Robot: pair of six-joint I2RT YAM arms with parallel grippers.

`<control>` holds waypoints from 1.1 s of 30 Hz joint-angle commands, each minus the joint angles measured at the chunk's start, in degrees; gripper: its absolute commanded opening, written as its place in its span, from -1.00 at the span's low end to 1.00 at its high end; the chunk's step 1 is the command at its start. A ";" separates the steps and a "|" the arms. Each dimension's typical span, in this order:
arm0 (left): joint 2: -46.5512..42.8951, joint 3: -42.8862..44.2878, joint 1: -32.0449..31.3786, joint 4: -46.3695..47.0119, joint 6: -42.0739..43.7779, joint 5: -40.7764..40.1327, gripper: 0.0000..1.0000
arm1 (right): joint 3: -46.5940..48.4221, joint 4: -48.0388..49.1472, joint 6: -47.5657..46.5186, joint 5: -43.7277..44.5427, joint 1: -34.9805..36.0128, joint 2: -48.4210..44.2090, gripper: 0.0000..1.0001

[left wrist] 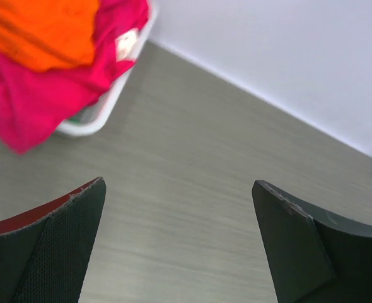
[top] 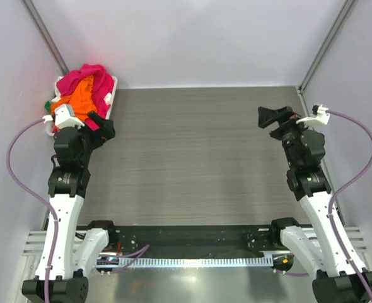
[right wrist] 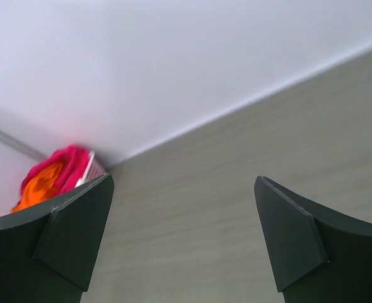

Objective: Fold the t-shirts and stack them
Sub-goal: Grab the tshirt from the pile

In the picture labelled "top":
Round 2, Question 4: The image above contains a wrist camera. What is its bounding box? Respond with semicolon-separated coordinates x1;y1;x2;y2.
42;104;84;129
296;104;330;128

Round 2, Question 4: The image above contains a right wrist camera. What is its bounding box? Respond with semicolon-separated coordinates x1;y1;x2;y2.
296;104;330;128

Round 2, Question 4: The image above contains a left aluminium frame post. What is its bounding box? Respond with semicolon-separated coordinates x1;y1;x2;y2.
20;0;69;74

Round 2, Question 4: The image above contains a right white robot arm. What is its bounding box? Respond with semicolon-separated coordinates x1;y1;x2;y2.
258;105;372;302

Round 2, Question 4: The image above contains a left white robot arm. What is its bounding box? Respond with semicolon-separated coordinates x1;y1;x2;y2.
21;112;119;302

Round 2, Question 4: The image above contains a white t shirt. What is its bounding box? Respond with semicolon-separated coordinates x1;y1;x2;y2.
54;76;62;101

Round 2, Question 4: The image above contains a right aluminium frame post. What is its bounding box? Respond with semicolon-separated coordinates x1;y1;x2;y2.
296;0;357;95

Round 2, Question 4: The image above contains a white laundry basket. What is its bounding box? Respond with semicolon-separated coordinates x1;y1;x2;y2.
44;76;118;136

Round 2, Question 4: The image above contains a white slotted cable duct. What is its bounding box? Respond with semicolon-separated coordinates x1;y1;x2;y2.
100;257;274;269

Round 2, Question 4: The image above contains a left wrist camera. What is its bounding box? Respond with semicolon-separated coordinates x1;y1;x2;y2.
42;104;84;129

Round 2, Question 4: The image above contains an orange t shirt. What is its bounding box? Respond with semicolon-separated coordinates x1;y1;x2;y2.
51;75;98;124

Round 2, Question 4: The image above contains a green t shirt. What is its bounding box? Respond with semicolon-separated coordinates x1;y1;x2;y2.
44;101;52;112

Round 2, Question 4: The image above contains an aluminium rail profile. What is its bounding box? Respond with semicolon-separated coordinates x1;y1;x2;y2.
23;230;86;256

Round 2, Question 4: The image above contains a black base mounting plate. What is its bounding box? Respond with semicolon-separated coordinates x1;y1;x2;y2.
103;225;288;259

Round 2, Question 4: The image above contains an aluminium frame post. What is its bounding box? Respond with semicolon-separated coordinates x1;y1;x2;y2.
20;0;69;74
296;0;357;95

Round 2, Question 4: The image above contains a pink t shirt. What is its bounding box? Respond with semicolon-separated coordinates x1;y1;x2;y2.
57;64;113;118

